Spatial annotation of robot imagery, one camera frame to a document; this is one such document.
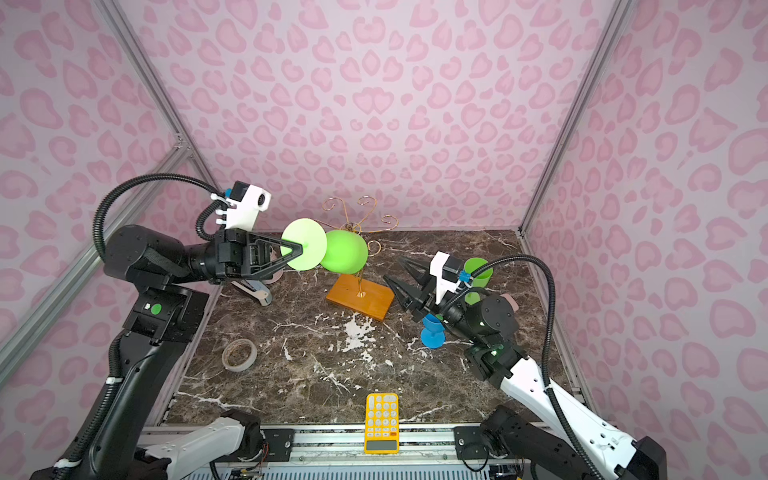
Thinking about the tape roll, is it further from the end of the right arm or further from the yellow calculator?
the end of the right arm

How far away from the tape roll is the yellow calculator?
1.21 ft

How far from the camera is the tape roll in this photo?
0.88 m

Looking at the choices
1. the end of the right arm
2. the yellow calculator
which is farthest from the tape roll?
the end of the right arm

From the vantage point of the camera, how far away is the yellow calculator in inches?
28.9
